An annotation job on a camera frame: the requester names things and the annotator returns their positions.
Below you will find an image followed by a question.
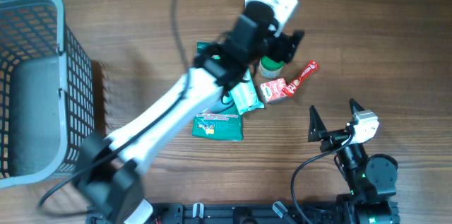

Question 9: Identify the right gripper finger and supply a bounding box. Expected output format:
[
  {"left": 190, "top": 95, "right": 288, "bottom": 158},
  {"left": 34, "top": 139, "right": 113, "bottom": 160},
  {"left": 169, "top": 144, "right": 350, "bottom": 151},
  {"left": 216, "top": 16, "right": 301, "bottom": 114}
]
[
  {"left": 308, "top": 105, "right": 328, "bottom": 142},
  {"left": 349, "top": 98, "right": 365, "bottom": 114}
]

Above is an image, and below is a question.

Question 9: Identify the green lid jar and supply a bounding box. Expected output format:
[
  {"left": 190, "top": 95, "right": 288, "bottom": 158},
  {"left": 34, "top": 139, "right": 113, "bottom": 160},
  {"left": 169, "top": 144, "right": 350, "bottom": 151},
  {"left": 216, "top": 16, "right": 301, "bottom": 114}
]
[{"left": 258, "top": 56, "right": 285, "bottom": 78}]

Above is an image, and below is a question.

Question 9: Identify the red candy bar wrapper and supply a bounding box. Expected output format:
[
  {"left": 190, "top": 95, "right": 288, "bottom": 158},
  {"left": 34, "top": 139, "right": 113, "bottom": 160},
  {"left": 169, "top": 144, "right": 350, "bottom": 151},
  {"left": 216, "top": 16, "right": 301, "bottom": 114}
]
[{"left": 282, "top": 60, "right": 319, "bottom": 98}]

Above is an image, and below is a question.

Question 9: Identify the red patterned small box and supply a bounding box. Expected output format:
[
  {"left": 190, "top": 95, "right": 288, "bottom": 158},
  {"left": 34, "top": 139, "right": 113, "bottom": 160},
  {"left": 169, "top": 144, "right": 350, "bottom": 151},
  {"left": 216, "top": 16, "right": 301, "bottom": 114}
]
[{"left": 259, "top": 78, "right": 287, "bottom": 104}]

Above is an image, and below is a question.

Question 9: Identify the white wet wipes pack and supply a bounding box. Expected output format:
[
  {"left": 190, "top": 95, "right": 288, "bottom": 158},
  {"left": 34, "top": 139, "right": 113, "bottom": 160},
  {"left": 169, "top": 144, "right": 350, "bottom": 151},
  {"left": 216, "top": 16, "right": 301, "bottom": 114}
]
[{"left": 229, "top": 70, "right": 264, "bottom": 115}]

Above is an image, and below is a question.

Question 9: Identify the green 3M gloves package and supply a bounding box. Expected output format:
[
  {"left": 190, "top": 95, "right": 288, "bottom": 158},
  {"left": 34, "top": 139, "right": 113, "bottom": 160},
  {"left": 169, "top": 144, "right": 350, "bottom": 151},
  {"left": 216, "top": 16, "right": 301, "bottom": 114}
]
[{"left": 191, "top": 41, "right": 244, "bottom": 142}]

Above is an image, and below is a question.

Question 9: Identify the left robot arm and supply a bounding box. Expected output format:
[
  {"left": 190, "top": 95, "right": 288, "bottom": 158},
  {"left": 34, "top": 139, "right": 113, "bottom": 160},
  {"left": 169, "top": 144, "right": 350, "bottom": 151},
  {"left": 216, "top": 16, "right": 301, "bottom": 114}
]
[{"left": 72, "top": 0, "right": 304, "bottom": 223}]

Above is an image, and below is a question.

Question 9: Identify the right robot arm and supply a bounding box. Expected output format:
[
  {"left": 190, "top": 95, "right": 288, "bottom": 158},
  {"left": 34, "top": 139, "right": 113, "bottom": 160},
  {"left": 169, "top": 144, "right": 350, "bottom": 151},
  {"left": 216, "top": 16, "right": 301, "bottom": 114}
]
[{"left": 308, "top": 99, "right": 400, "bottom": 224}]

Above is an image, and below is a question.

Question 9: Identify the grey plastic shopping basket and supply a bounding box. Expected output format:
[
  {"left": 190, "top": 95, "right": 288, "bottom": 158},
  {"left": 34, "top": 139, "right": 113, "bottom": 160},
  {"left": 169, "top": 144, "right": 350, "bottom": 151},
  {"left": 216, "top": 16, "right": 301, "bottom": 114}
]
[{"left": 1, "top": 0, "right": 95, "bottom": 188}]

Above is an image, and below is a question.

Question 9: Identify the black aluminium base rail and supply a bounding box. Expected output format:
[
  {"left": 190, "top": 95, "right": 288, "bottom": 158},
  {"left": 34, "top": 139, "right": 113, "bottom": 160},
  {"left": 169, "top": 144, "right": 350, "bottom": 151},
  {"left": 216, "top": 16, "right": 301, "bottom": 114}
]
[{"left": 85, "top": 201, "right": 401, "bottom": 224}]

